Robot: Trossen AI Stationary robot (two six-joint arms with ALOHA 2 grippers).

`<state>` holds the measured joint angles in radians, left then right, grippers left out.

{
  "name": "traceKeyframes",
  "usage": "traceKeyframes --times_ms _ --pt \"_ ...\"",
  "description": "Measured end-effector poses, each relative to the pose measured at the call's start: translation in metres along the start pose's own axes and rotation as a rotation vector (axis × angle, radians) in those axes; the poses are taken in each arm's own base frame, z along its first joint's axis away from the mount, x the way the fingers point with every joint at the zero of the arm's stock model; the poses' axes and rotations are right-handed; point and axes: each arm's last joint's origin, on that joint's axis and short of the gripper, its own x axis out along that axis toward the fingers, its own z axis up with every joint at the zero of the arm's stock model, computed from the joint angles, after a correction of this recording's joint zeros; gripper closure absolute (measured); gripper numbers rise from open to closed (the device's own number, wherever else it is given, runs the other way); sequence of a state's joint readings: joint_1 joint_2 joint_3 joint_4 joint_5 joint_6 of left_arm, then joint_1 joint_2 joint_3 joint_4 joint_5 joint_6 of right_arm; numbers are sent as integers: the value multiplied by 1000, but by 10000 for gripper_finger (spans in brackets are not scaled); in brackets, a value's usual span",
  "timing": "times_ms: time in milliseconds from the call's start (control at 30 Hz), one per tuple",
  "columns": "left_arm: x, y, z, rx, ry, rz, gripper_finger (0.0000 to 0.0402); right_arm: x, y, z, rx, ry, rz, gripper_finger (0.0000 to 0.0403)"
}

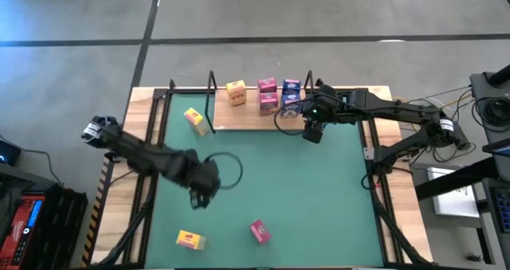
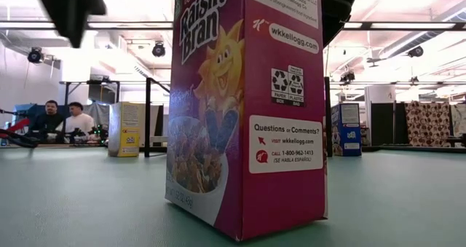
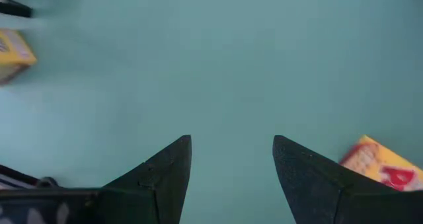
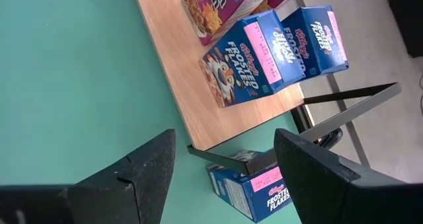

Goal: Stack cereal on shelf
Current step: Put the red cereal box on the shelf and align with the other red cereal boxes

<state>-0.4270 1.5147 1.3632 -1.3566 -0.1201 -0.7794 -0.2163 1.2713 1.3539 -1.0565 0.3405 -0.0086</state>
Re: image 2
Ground yellow Corn Pops cereal box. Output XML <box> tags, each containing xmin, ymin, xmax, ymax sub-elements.
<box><xmin>108</xmin><ymin>101</ymin><xmax>142</xmax><ymax>158</ymax></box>

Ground purple Raisin Bran cereal box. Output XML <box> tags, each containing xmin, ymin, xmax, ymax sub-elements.
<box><xmin>164</xmin><ymin>0</ymin><xmax>328</xmax><ymax>242</ymax></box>

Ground blue Frosted Flakes cereal box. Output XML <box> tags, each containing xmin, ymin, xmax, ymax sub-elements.
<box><xmin>330</xmin><ymin>103</ymin><xmax>363</xmax><ymax>157</ymax></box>

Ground person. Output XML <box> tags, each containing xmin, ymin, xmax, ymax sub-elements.
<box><xmin>28</xmin><ymin>99</ymin><xmax>66</xmax><ymax>143</ymax></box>
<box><xmin>60</xmin><ymin>101</ymin><xmax>96</xmax><ymax>144</ymax></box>

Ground green table mat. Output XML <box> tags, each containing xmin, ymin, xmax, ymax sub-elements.
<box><xmin>0</xmin><ymin>146</ymin><xmax>466</xmax><ymax>247</ymax></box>

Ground white column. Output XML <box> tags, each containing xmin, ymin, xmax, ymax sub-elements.
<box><xmin>365</xmin><ymin>85</ymin><xmax>397</xmax><ymax>146</ymax></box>

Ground black partition panel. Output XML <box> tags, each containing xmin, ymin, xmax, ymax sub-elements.
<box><xmin>370</xmin><ymin>102</ymin><xmax>406</xmax><ymax>146</ymax></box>

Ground brown floral curtain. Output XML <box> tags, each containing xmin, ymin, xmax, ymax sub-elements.
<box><xmin>404</xmin><ymin>101</ymin><xmax>452</xmax><ymax>147</ymax></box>

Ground leaf pattern curtain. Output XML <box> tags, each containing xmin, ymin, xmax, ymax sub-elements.
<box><xmin>450</xmin><ymin>103</ymin><xmax>466</xmax><ymax>138</ymax></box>

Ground black background rig frame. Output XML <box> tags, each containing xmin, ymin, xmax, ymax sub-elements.
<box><xmin>59</xmin><ymin>79</ymin><xmax>121</xmax><ymax>105</ymax></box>

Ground black table frame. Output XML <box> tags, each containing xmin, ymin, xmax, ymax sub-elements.
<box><xmin>362</xmin><ymin>144</ymin><xmax>466</xmax><ymax>154</ymax></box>

